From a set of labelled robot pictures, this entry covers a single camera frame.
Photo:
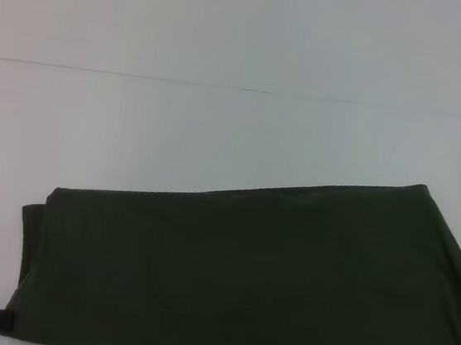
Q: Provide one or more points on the dark green shirt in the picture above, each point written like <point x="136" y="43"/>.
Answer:
<point x="244" y="274"/>

